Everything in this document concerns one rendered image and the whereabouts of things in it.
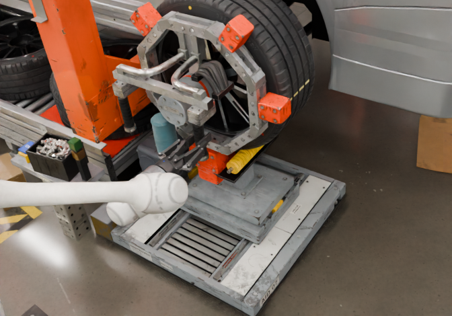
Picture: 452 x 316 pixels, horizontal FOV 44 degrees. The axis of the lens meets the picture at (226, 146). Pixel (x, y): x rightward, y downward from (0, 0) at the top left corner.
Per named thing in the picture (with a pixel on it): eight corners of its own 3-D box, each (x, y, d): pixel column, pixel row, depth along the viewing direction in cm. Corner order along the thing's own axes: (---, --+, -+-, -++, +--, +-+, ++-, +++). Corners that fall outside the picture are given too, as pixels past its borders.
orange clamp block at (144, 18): (165, 19, 206) (149, 1, 206) (151, 29, 202) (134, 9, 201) (157, 29, 212) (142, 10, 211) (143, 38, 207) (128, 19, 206)
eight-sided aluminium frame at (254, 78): (271, 159, 215) (264, 31, 180) (261, 169, 211) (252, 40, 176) (163, 120, 242) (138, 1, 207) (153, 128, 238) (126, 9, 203)
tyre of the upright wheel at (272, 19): (161, -29, 228) (201, 109, 264) (122, -6, 213) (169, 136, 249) (303, -30, 189) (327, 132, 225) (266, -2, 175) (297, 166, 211)
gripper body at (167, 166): (152, 179, 180) (170, 163, 185) (172, 188, 176) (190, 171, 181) (148, 161, 175) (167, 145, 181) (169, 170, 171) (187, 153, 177)
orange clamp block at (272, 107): (269, 107, 201) (291, 114, 196) (257, 119, 196) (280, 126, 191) (268, 91, 196) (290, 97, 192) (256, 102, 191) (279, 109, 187)
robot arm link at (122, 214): (148, 201, 177) (172, 198, 167) (114, 233, 168) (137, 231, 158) (129, 174, 174) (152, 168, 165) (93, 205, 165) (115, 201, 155)
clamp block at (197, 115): (216, 112, 187) (215, 99, 183) (200, 126, 181) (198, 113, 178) (204, 108, 189) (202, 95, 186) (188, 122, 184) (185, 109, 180)
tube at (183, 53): (190, 59, 200) (185, 32, 193) (154, 85, 188) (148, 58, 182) (153, 48, 209) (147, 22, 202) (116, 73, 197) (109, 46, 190)
